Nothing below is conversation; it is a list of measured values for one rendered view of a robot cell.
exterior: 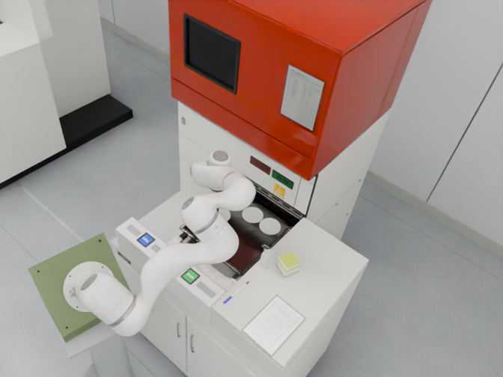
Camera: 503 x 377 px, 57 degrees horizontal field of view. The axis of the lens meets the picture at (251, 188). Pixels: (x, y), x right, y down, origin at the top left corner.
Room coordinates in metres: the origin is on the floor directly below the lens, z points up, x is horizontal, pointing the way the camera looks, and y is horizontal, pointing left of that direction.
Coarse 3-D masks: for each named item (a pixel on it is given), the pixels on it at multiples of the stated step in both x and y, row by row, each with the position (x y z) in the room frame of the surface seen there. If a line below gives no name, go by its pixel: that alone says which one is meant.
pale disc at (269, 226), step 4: (264, 220) 1.39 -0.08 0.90; (268, 220) 1.39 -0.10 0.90; (272, 220) 1.40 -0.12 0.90; (276, 220) 1.40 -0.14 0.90; (260, 224) 1.36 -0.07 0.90; (264, 224) 1.36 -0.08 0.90; (268, 224) 1.37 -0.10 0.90; (272, 224) 1.37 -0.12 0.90; (276, 224) 1.37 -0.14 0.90; (280, 224) 1.38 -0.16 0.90; (260, 228) 1.34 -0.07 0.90; (264, 228) 1.34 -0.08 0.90; (268, 228) 1.35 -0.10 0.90; (272, 228) 1.35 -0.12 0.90; (276, 228) 1.35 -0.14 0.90; (280, 228) 1.36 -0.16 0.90; (264, 232) 1.32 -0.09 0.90; (268, 232) 1.32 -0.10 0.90; (272, 232) 1.33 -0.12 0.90; (276, 232) 1.33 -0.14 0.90
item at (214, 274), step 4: (204, 264) 1.12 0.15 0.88; (208, 264) 1.12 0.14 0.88; (200, 268) 1.10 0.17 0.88; (204, 268) 1.10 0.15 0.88; (208, 268) 1.10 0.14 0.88; (212, 268) 1.10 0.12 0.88; (204, 272) 1.08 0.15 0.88; (208, 272) 1.08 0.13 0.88; (212, 272) 1.08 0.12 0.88; (216, 272) 1.08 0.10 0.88; (220, 272) 1.09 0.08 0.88; (208, 276) 1.06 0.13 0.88; (212, 276) 1.06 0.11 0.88; (216, 276) 1.07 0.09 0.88; (220, 276) 1.07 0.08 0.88; (224, 276) 1.07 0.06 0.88; (212, 280) 1.04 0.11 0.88; (216, 280) 1.05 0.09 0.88; (220, 280) 1.05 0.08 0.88; (224, 280) 1.05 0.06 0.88; (228, 280) 1.06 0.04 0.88; (220, 284) 1.03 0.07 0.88; (224, 284) 1.03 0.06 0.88
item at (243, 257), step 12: (252, 204) 1.48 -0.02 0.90; (240, 216) 1.39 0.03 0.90; (264, 216) 1.41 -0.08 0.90; (240, 228) 1.32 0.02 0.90; (252, 228) 1.33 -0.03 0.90; (240, 240) 1.26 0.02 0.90; (252, 240) 1.27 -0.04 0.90; (264, 240) 1.27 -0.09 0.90; (240, 252) 1.19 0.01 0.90; (252, 252) 1.20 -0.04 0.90; (240, 264) 1.13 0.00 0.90
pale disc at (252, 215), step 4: (248, 208) 1.45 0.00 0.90; (252, 208) 1.46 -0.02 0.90; (256, 208) 1.46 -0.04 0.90; (244, 212) 1.42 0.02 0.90; (248, 212) 1.42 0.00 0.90; (252, 212) 1.43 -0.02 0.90; (256, 212) 1.43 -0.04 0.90; (260, 212) 1.43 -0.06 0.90; (244, 216) 1.40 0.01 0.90; (248, 216) 1.40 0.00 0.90; (252, 216) 1.40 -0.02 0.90; (256, 216) 1.41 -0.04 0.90; (260, 216) 1.41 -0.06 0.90; (248, 220) 1.38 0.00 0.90; (252, 220) 1.38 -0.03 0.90; (256, 220) 1.38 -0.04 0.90; (260, 220) 1.39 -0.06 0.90
